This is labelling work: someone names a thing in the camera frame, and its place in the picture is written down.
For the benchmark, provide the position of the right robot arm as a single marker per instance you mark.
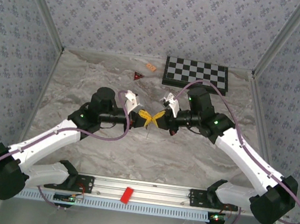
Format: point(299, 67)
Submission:
point(246, 157)

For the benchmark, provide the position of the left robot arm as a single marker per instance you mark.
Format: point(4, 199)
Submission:
point(46, 142)

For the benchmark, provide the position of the red triangular piece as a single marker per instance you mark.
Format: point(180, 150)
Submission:
point(137, 75)

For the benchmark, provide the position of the black and white chessboard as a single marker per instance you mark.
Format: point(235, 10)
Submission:
point(194, 71)

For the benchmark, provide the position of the small orange block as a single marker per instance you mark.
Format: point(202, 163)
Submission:
point(151, 67)

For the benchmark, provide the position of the red block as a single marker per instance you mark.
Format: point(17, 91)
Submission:
point(127, 195)

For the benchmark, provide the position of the small circuit board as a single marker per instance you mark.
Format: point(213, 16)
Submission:
point(64, 197)
point(217, 217)

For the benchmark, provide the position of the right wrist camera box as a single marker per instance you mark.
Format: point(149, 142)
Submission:
point(171, 103)

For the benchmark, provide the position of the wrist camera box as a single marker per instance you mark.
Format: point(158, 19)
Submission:
point(131, 101)
point(171, 103)

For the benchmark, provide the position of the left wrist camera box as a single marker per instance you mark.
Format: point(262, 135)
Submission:
point(131, 101)

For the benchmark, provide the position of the aluminium side rail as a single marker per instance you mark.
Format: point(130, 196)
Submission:
point(259, 104)
point(38, 103)

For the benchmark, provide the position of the aluminium mounting rail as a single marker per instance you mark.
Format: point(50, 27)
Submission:
point(156, 193)

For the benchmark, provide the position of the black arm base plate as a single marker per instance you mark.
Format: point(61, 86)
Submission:
point(86, 183)
point(196, 198)

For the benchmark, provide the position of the aluminium frame post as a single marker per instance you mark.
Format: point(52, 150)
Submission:
point(282, 38)

